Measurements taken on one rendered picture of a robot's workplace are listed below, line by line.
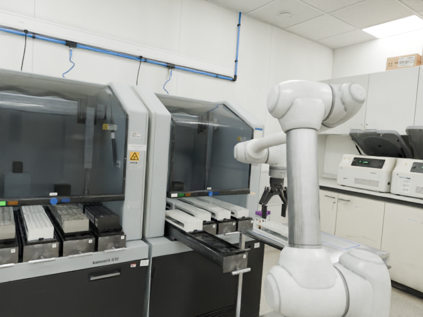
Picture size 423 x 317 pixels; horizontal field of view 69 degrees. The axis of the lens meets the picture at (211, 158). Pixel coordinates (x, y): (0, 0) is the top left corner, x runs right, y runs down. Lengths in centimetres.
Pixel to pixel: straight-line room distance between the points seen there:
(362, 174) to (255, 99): 141
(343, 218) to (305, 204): 278
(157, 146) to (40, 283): 83
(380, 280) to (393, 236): 245
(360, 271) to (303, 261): 18
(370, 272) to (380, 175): 251
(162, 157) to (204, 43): 181
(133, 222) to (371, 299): 116
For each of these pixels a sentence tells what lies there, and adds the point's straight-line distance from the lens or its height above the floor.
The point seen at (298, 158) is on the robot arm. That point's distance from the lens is 102.
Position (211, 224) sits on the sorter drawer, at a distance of 188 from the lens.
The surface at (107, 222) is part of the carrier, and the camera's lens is 168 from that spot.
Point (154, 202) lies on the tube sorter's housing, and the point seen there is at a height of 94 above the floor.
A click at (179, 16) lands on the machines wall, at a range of 323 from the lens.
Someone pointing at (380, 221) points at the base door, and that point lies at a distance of 358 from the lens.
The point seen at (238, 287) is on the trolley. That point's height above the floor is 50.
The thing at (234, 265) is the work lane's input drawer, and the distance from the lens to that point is 144.
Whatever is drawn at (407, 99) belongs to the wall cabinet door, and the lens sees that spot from 382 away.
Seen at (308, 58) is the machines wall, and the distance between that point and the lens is 439.
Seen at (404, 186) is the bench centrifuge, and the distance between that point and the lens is 346.
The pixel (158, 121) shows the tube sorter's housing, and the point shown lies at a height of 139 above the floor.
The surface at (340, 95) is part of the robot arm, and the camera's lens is 112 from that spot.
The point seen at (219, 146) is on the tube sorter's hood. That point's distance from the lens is 192.
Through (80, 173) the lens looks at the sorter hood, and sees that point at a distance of 160.
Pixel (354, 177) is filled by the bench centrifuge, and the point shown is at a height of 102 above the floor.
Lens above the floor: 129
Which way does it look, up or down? 3 degrees down
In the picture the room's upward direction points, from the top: 4 degrees clockwise
